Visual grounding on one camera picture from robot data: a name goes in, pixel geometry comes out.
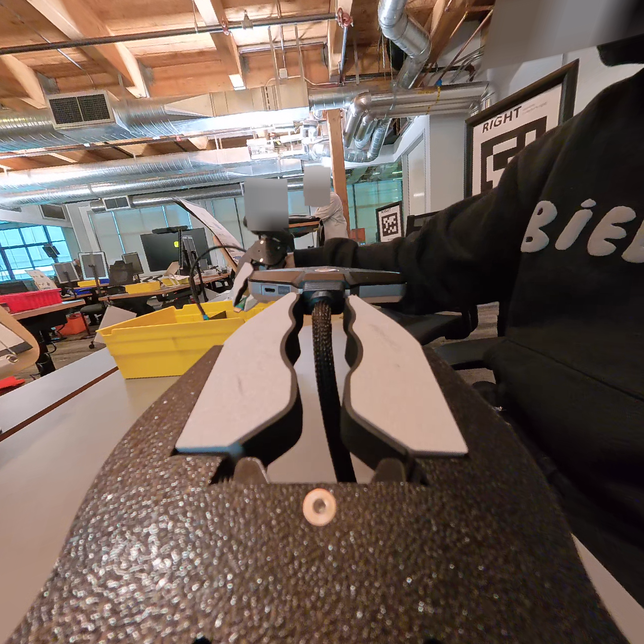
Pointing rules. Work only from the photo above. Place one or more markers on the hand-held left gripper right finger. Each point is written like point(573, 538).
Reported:
point(402, 397)

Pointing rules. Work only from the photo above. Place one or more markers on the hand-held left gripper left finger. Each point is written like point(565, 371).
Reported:
point(246, 392)

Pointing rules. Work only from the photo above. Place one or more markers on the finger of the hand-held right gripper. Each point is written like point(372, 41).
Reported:
point(244, 287)

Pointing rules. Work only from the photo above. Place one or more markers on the black switch box with button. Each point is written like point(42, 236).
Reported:
point(372, 281)

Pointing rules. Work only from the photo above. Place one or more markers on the person's right forearm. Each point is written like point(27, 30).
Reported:
point(402, 266)

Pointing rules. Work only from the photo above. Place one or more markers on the black computer monitor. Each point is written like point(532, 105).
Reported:
point(161, 249)

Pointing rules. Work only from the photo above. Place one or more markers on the yellow plastic bin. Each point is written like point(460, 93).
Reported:
point(151, 357)

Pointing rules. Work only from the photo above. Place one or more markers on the small framed marker poster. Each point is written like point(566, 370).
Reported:
point(390, 224)

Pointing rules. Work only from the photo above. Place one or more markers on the tablet on stand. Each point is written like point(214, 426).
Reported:
point(93, 264)

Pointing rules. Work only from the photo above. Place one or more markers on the person's black hoodie torso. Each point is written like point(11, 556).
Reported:
point(578, 352)

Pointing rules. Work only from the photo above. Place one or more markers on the red plastic bin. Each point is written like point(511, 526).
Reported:
point(30, 302)

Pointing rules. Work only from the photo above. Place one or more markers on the large framed marker poster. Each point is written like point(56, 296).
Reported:
point(528, 108)

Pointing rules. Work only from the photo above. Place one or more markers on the grey duct air vent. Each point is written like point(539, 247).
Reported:
point(80, 109)

